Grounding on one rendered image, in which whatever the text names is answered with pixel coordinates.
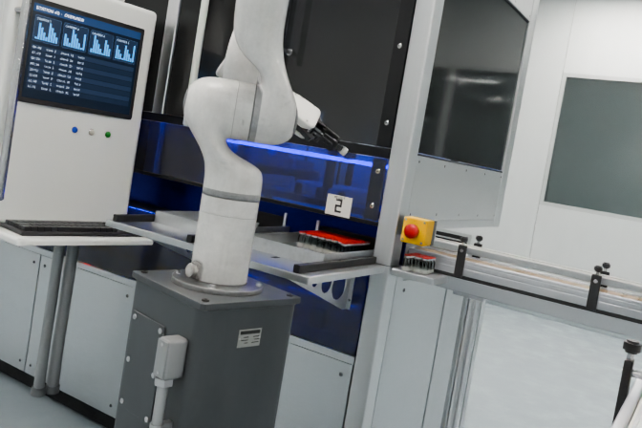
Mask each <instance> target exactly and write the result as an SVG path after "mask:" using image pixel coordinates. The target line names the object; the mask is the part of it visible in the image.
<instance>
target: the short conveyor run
mask: <svg viewBox="0 0 642 428"><path fill-rule="evenodd" d="M482 239H483V237H482V236H480V235H477V236H476V240H477V242H476V243H474V245H473V246H470V245H467V244H466V242H468V238H467V237H464V236H462V237H460V240H461V241H462V243H458V242H453V241H449V240H444V239H441V238H436V237H435V242H434V244H433V246H437V247H441V248H445V249H450V250H454V251H457V252H458V253H454V252H450V251H445V250H441V249H437V248H432V247H428V246H423V247H417V248H412V247H409V250H408V252H407V254H408V253H420V254H424V255H428V256H433V257H436V261H435V262H436V263H435V269H434V272H435V273H439V274H443V275H447V276H448V281H447V283H443V284H439V285H436V286H437V287H441V288H444V289H450V290H454V291H458V292H461V293H465V294H469V295H473V296H477V297H480V298H483V299H487V300H491V301H495V302H498V303H502V304H506V305H509V306H513V307H517V308H520V309H524V310H531V311H535V312H538V313H541V314H545V315H549V316H553V317H556V318H560V319H564V320H567V321H571V322H575V323H578V324H582V325H586V326H590V327H594V328H596V329H600V330H604V331H608V332H614V333H618V334H622V335H626V336H629V337H632V338H636V339H640V340H642V296H640V295H636V294H631V293H627V292H624V291H619V290H615V289H608V287H613V288H617V289H624V290H628V291H633V292H637V293H641V294H642V283H639V282H634V281H631V280H626V279H622V278H617V277H613V276H610V273H609V272H608V271H607V269H609V268H610V263H606V262H604V263H603V264H602V266H597V265H596V266H594V270H595V271H596V272H591V271H586V270H582V269H578V268H574V267H566V266H561V265H557V264H552V263H549V262H544V261H540V260H535V259H531V258H526V257H523V256H518V255H514V254H509V253H505V252H500V251H497V250H492V249H488V248H483V247H482V244H480V242H481V241H482ZM466 254H470V255H472V257H470V256H466ZM481 257H483V258H487V259H491V260H496V261H500V262H504V263H508V264H512V265H516V266H521V267H525V268H533V269H537V270H541V271H545V272H549V273H554V274H558V275H562V276H566V277H570V278H575V279H579V280H583V281H588V282H590V284H587V283H582V282H578V281H574V280H569V279H566V278H562V277H557V276H553V275H549V274H544V273H541V272H537V271H532V270H528V269H524V268H519V267H512V266H508V265H504V264H500V263H495V262H491V261H487V260H483V259H480V258H481ZM603 268H604V270H603ZM599 272H600V273H599Z"/></svg>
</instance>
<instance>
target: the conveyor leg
mask: <svg viewBox="0 0 642 428"><path fill-rule="evenodd" d="M453 294H456V295H459V296H463V301H462V306H461V312H460V322H459V327H458V332H457V338H456V343H455V349H454V354H453V359H452V365H451V370H450V375H449V381H448V386H447V392H446V397H445V402H444V408H443V413H442V419H441V424H440V428H459V422H460V412H461V407H462V402H463V397H464V391H465V385H466V380H467V375H468V370H469V364H470V359H471V353H472V349H473V343H474V337H475V332H476V327H477V322H478V316H479V311H480V305H481V301H482V302H483V301H486V300H487V299H483V298H480V297H477V296H473V295H469V294H465V293H461V292H458V291H454V290H453Z"/></svg>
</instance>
